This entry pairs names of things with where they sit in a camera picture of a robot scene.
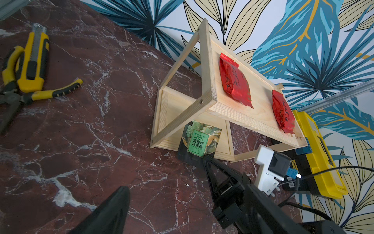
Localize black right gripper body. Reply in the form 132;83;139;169
211;174;251;229

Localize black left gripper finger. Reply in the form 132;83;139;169
69;186;130;234

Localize yellow black pliers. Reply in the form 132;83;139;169
1;46;83;134

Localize red tea bag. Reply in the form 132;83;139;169
219;53;254;109
272;90;295;134

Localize right aluminium corner post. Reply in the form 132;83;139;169
298;79;374;114

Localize yellow utility knife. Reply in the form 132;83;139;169
16;23;50;93

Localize yellow black toolbox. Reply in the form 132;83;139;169
283;110;348;199

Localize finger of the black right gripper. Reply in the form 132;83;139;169
202;155;243;193

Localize green tea bag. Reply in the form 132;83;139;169
177;121;222;167

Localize light wooden two-tier shelf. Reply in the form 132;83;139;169
150;19;308;162

